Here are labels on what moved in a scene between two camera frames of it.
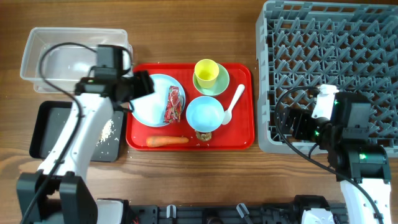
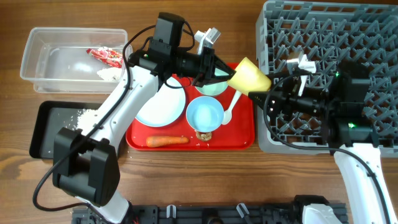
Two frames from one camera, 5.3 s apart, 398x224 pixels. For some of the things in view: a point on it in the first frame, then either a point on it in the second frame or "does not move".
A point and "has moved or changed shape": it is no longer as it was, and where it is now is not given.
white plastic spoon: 228,112 does not move
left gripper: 145,83 → 211,61
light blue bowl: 205,114 does not move
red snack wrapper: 174,105 → 107,56
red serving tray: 219,112 does not move
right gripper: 303,116 → 285,99
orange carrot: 155,141 does not move
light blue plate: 149,110 does not move
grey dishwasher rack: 306,44 does not move
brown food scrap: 204,135 does not move
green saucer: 221,83 does not move
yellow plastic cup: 206,71 has moved or changed shape
